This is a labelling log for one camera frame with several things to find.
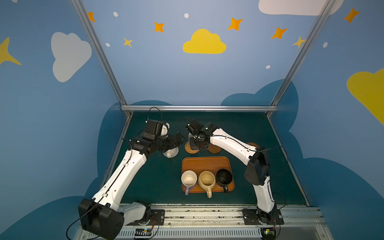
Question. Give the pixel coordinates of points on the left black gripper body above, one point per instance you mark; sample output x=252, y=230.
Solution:
x=172, y=141

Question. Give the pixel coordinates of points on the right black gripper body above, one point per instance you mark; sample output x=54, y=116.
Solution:
x=196, y=141

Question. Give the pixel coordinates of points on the woven rattan coaster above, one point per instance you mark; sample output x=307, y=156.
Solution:
x=189, y=150

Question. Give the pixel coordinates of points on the brown wooden coaster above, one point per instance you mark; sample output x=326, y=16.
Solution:
x=254, y=145
x=214, y=149

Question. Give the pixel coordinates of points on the white speckled mug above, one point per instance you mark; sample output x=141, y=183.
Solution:
x=171, y=153

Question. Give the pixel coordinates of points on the light blue mug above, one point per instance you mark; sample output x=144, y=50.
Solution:
x=191, y=139

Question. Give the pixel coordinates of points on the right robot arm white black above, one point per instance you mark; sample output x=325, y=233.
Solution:
x=256, y=161

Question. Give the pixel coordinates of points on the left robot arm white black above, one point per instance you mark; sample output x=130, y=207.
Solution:
x=102, y=215

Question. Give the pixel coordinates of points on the orange wooden tray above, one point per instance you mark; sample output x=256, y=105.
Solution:
x=212, y=164

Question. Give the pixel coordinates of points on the lilac mug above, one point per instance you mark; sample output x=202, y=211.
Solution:
x=189, y=180

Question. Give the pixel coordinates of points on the yellow beige mug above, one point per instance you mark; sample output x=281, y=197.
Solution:
x=207, y=181

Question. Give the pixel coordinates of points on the black mug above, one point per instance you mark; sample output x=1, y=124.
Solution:
x=223, y=179

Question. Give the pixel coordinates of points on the rear aluminium crossbar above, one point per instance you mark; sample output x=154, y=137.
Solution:
x=201, y=108

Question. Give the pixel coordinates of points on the left controller board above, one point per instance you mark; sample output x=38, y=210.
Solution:
x=143, y=233

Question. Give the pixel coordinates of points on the controller board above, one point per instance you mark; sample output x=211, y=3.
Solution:
x=143, y=233
x=268, y=234

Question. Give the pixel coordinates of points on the right controller board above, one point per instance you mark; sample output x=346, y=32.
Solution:
x=268, y=234

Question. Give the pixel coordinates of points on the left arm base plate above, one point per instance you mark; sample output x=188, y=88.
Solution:
x=157, y=216

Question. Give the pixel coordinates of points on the aluminium rail front frame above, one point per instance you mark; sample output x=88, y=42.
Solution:
x=226, y=222

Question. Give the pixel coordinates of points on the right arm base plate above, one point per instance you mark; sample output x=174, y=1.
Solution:
x=250, y=216

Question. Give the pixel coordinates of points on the left aluminium frame post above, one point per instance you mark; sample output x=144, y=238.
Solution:
x=88, y=26

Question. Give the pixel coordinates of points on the aluminium frame post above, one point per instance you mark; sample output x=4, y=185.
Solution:
x=88, y=26
x=311, y=38

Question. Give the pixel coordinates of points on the right aluminium frame post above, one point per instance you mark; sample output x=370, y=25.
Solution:
x=311, y=38

